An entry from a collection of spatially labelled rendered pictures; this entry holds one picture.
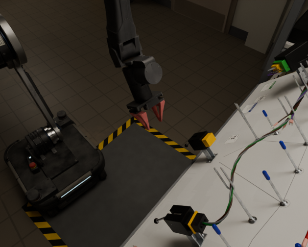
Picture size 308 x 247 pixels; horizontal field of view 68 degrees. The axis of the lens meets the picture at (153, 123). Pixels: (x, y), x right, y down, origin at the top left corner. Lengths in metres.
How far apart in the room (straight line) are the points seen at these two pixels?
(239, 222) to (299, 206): 0.12
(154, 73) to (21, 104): 2.16
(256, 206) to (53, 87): 2.43
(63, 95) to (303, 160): 2.29
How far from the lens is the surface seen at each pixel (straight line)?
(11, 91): 2.87
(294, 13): 1.17
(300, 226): 0.50
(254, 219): 0.54
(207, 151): 0.82
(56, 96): 2.59
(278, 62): 0.94
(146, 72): 0.59
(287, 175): 0.60
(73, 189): 1.64
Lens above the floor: 1.60
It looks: 49 degrees down
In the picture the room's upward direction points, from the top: straight up
